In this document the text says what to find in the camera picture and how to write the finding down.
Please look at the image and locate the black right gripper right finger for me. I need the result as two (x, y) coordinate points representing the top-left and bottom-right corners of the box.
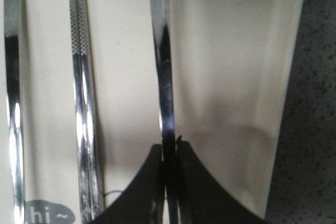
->
(176, 138), (266, 223)

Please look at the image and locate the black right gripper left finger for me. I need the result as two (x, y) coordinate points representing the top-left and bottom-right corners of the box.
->
(92, 144), (164, 224)

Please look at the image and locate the silver metal chopstick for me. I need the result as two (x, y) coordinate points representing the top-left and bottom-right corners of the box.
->
(82, 0), (104, 221)
(69, 0), (92, 223)

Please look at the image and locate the silver metal spoon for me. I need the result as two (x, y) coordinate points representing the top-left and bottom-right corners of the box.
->
(150, 0), (179, 223)

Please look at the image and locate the silver metal fork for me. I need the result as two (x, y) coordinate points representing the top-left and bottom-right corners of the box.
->
(4, 0), (25, 223)

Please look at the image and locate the cream rabbit print tray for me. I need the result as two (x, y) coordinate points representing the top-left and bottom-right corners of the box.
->
(1, 0), (303, 223)

